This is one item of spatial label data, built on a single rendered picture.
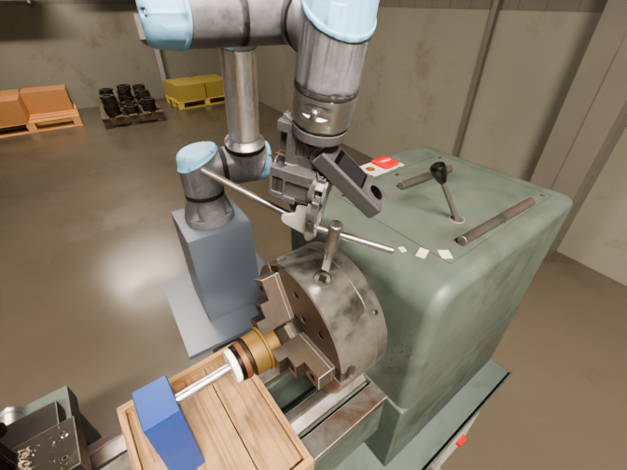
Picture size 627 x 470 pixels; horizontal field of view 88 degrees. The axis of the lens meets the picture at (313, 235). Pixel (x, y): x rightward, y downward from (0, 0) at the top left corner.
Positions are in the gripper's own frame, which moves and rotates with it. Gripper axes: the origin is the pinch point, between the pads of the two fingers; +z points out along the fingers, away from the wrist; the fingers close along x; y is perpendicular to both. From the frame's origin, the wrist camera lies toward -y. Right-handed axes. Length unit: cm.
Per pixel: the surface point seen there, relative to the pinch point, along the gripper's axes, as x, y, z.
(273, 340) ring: 9.4, 2.0, 23.5
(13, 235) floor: -78, 271, 202
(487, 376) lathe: -29, -70, 73
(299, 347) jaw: 9.0, -3.2, 23.1
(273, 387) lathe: 9, 1, 51
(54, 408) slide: 32, 41, 42
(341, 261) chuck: -5.6, -6.0, 10.7
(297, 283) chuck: 2.5, 0.8, 11.5
